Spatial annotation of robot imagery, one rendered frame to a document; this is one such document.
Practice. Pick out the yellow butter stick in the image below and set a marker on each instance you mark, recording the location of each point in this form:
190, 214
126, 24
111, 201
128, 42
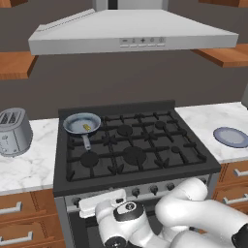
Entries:
86, 127

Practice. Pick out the black gas stove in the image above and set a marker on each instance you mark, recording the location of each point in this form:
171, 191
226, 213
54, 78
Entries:
135, 168

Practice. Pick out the black stove knob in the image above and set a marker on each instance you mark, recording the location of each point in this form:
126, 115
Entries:
136, 192
76, 202
154, 189
170, 186

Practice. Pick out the grey range hood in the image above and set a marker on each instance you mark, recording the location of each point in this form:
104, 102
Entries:
129, 29

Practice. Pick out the grey frying pan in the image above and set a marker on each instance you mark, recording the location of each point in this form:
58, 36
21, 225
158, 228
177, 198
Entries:
76, 124

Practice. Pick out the silver toaster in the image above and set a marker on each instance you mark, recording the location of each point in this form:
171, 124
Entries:
14, 135

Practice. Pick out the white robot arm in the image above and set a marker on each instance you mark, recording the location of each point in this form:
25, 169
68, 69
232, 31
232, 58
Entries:
193, 210

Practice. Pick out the wooden wall cupboard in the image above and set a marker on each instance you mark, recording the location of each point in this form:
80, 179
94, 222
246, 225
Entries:
11, 2
226, 2

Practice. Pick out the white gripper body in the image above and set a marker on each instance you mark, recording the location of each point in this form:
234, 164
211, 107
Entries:
97, 201

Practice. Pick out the wooden drawer front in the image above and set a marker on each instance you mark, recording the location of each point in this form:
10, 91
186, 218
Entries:
42, 234
35, 203
234, 168
226, 195

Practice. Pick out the blue-rimmed grey plate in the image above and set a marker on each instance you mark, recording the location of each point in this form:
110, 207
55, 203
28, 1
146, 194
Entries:
231, 137

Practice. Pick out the wooden wall shelf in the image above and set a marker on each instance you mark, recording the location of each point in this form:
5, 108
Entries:
14, 64
226, 55

